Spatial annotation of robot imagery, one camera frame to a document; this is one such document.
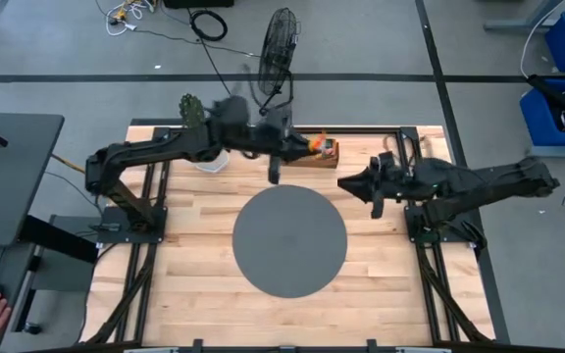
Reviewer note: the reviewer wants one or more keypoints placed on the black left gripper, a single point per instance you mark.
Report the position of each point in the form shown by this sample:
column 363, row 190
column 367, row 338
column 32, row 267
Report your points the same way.
column 277, row 142

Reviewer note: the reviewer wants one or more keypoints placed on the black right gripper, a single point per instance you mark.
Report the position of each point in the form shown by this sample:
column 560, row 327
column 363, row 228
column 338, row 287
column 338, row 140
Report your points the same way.
column 390, row 181

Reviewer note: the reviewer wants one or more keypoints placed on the orange white tea packet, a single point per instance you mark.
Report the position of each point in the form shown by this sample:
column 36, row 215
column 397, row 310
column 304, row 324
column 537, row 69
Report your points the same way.
column 319, row 142

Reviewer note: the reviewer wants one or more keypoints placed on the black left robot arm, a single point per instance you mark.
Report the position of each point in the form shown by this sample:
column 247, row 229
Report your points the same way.
column 155, row 147

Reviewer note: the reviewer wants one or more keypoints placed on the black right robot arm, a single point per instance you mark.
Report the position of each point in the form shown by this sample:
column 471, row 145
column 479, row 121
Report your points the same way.
column 483, row 184

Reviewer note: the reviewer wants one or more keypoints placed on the wooden compartment box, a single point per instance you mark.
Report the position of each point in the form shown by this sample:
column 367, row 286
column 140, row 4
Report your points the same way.
column 312, row 164

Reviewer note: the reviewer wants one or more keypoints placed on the white hexagonal planter pot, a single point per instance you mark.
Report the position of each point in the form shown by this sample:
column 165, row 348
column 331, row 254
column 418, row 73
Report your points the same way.
column 214, row 166

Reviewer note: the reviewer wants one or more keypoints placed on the round grey woven mat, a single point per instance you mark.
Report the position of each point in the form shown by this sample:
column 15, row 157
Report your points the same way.
column 290, row 240

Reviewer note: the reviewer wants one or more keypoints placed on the black floor fan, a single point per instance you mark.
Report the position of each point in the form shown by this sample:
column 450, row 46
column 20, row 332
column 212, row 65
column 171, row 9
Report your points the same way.
column 277, row 49

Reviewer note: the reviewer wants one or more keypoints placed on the green cactus plant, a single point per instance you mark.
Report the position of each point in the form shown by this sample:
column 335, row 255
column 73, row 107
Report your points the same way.
column 191, row 110

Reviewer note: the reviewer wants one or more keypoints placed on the black angled bar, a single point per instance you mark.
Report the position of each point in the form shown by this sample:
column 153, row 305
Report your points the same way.
column 557, row 98

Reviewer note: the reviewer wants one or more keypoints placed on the grey desk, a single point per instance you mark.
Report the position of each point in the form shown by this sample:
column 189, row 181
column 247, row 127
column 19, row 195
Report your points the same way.
column 13, row 181

